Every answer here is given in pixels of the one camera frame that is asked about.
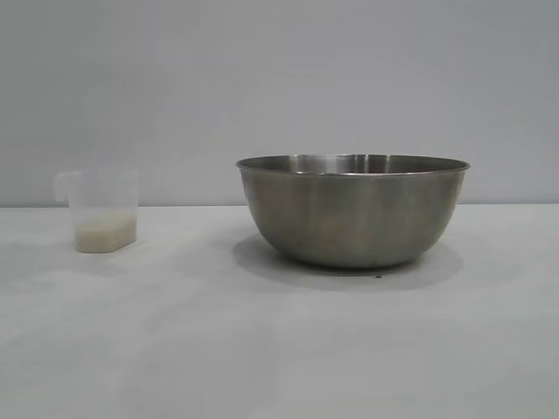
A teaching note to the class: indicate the stainless steel bowl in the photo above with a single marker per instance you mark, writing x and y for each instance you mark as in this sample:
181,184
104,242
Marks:
351,214

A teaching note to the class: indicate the white rice grains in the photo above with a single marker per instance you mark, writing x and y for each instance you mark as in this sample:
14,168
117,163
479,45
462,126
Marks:
105,233

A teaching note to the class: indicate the translucent plastic measuring cup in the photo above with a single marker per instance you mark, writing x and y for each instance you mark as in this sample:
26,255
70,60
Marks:
105,192

